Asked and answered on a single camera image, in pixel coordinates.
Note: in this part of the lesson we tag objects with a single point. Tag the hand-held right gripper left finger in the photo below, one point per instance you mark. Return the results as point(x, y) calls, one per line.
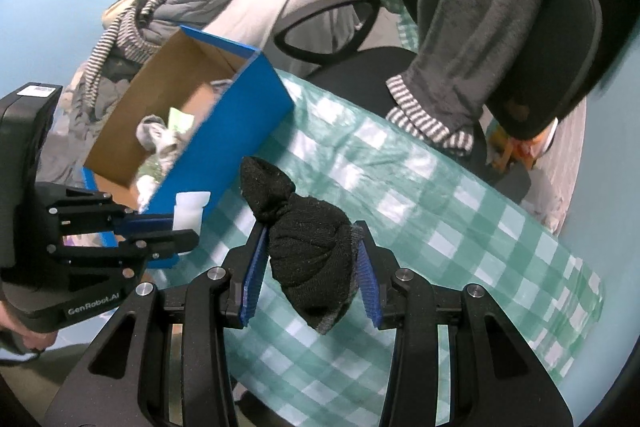
point(252, 277)

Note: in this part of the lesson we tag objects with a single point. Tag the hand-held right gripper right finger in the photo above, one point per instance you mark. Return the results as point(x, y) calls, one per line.
point(367, 287)

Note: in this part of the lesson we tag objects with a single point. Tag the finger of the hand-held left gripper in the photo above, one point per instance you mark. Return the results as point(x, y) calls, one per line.
point(165, 242)
point(145, 222)

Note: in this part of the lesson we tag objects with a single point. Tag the small white container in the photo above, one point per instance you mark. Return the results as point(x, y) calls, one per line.
point(192, 207)

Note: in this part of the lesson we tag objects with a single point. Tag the black sock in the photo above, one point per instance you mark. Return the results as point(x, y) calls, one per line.
point(310, 247)

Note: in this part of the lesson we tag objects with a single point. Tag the blue cardboard box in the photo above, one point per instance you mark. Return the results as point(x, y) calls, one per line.
point(235, 127)

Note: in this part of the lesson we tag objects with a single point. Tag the person's left hand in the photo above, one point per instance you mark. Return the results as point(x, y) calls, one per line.
point(30, 339)

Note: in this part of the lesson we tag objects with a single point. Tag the white cloth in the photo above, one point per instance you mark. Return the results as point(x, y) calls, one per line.
point(147, 189)

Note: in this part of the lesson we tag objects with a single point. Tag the grey rolled socks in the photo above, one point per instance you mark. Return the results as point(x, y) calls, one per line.
point(155, 137)

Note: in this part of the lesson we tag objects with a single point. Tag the green checked tablecloth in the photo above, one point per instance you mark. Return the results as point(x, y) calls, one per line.
point(450, 232)

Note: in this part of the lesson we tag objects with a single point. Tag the light green cloth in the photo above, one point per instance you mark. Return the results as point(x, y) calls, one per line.
point(180, 119)

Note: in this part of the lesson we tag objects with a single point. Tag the striped knit garment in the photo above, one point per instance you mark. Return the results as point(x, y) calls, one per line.
point(125, 32)

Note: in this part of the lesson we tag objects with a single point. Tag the orange packaging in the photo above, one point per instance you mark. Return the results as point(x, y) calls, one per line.
point(525, 149)

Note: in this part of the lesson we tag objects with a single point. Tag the black office chair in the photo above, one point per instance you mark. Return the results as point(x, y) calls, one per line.
point(550, 57)

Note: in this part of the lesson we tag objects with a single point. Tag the dark grey fleece garment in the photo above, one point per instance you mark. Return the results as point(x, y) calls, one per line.
point(475, 7)

